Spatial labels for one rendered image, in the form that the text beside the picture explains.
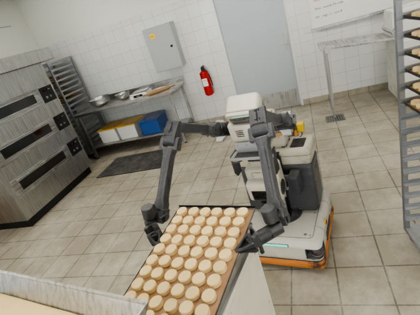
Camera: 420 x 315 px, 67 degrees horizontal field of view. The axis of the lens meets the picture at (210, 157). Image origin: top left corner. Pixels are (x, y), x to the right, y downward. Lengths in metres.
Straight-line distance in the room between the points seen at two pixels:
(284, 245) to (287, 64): 3.69
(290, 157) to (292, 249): 0.63
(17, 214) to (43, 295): 3.84
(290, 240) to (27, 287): 1.70
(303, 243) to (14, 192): 3.55
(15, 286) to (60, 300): 0.19
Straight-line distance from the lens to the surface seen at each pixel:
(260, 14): 5.38
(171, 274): 1.27
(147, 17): 5.80
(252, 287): 1.48
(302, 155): 2.23
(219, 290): 1.17
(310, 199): 2.42
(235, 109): 1.84
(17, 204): 4.64
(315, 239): 2.27
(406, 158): 2.25
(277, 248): 2.34
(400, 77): 2.05
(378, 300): 2.30
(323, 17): 5.34
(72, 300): 0.87
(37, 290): 0.97
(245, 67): 5.51
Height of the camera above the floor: 1.78
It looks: 23 degrees down
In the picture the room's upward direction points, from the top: 18 degrees counter-clockwise
